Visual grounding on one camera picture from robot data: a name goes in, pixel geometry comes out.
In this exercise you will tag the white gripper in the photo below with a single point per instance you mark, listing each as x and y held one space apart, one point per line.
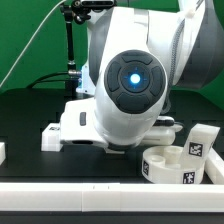
86 122

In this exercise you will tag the white round stool seat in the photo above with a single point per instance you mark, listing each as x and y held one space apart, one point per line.
171 165

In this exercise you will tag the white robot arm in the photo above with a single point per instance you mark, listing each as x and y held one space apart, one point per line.
135 58

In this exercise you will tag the white block at left edge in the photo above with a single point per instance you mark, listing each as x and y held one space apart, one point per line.
2 152

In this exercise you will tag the white front fence rail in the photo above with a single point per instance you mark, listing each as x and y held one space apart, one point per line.
91 197

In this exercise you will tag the black camera stand pole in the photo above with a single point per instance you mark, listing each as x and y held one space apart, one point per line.
79 12

